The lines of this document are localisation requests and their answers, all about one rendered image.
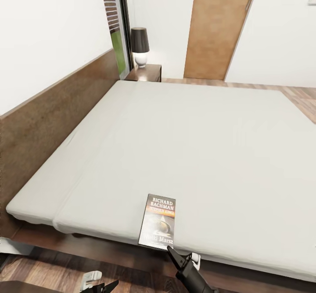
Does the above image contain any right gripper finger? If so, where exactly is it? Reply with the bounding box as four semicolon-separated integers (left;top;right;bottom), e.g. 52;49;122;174
167;246;188;270
168;252;181;273

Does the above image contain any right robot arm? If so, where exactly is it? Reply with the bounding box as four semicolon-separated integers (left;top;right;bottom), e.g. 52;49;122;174
167;246;219;293

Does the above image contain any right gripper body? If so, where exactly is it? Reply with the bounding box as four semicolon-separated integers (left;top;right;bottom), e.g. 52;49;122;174
176;259;206;293

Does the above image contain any hardback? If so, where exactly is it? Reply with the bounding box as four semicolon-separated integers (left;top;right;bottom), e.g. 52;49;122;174
138;194;176;252

